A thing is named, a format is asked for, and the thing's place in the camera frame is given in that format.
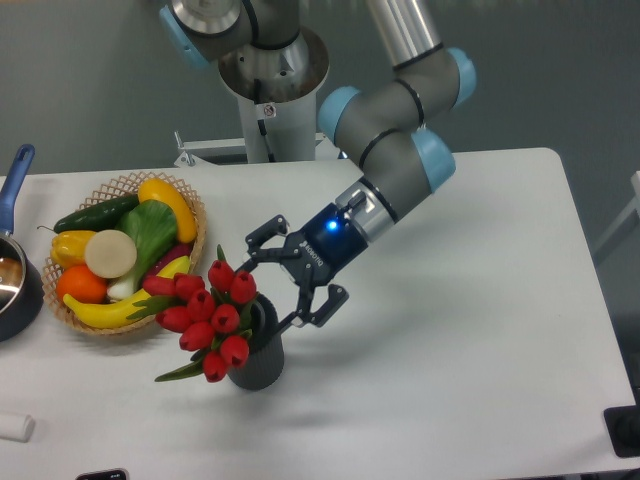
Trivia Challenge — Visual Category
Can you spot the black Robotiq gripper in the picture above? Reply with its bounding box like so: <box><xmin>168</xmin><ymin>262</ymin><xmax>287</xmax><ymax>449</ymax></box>
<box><xmin>235</xmin><ymin>203</ymin><xmax>368</xmax><ymax>335</ymax></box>

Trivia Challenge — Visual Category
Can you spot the red tulip bouquet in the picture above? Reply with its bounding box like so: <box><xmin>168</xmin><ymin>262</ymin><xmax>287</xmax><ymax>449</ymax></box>
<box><xmin>129</xmin><ymin>246</ymin><xmax>258</xmax><ymax>383</ymax></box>

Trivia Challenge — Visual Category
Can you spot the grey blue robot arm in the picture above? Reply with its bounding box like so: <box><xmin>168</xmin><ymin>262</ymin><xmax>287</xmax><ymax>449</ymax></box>
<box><xmin>159</xmin><ymin>1</ymin><xmax>477</xmax><ymax>330</ymax></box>

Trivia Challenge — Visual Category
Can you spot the dark grey ribbed vase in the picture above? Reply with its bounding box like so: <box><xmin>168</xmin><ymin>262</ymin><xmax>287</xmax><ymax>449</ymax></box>
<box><xmin>229</xmin><ymin>294</ymin><xmax>285</xmax><ymax>391</ymax></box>

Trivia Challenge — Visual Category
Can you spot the purple eggplant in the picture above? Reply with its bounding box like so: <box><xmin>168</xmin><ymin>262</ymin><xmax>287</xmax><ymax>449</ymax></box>
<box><xmin>143</xmin><ymin>243</ymin><xmax>192</xmax><ymax>279</ymax></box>

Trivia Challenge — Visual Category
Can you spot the green leafy bok choy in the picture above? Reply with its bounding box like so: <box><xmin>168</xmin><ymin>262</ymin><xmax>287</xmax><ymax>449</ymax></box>
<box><xmin>107</xmin><ymin>200</ymin><xmax>177</xmax><ymax>301</ymax></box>

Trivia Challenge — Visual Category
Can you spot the yellow squash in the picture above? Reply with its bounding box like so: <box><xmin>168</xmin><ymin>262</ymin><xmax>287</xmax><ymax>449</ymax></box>
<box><xmin>138</xmin><ymin>178</ymin><xmax>197</xmax><ymax>243</ymax></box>

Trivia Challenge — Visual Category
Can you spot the round beige onion slice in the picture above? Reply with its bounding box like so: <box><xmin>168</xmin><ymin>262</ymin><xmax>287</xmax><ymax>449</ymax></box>
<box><xmin>84</xmin><ymin>230</ymin><xmax>137</xmax><ymax>279</ymax></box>

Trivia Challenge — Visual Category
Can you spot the yellow banana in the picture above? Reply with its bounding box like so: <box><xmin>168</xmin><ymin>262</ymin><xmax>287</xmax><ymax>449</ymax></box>
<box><xmin>62</xmin><ymin>255</ymin><xmax>192</xmax><ymax>330</ymax></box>

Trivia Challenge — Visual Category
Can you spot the woven wicker basket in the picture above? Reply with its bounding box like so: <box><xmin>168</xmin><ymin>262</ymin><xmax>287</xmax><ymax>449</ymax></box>
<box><xmin>42</xmin><ymin>171</ymin><xmax>206</xmax><ymax>335</ymax></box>

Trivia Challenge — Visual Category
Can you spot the green cucumber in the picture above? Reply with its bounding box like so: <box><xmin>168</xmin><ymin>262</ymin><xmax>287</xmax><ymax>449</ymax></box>
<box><xmin>38</xmin><ymin>195</ymin><xmax>139</xmax><ymax>234</ymax></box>

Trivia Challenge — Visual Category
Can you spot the orange fruit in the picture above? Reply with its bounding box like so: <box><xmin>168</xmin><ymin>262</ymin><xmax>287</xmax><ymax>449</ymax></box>
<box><xmin>56</xmin><ymin>265</ymin><xmax>107</xmax><ymax>304</ymax></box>

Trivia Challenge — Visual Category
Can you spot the yellow bell pepper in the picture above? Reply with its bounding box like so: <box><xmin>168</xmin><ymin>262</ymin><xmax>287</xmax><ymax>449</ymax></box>
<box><xmin>50</xmin><ymin>230</ymin><xmax>96</xmax><ymax>269</ymax></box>

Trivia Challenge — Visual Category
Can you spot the smartphone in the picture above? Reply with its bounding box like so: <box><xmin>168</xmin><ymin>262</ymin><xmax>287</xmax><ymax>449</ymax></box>
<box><xmin>75</xmin><ymin>468</ymin><xmax>130</xmax><ymax>480</ymax></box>

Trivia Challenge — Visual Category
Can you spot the white cylinder object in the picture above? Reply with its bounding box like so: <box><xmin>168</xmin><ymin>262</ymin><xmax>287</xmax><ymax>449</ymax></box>
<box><xmin>0</xmin><ymin>411</ymin><xmax>36</xmax><ymax>443</ymax></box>

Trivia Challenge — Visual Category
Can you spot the black device at table edge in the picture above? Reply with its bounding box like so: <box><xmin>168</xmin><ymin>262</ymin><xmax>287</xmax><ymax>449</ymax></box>
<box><xmin>603</xmin><ymin>405</ymin><xmax>639</xmax><ymax>458</ymax></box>

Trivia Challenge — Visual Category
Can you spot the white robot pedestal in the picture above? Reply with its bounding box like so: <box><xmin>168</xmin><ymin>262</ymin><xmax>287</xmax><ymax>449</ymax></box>
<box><xmin>174</xmin><ymin>26</ymin><xmax>329</xmax><ymax>167</ymax></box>

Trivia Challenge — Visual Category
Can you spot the dark pot with blue handle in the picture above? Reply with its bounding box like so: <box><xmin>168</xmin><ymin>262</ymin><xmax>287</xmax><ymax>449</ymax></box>
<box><xmin>1</xmin><ymin>144</ymin><xmax>44</xmax><ymax>342</ymax></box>

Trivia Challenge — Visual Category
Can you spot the white frame at right edge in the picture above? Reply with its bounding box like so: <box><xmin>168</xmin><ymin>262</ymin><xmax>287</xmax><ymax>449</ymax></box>
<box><xmin>592</xmin><ymin>171</ymin><xmax>639</xmax><ymax>265</ymax></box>

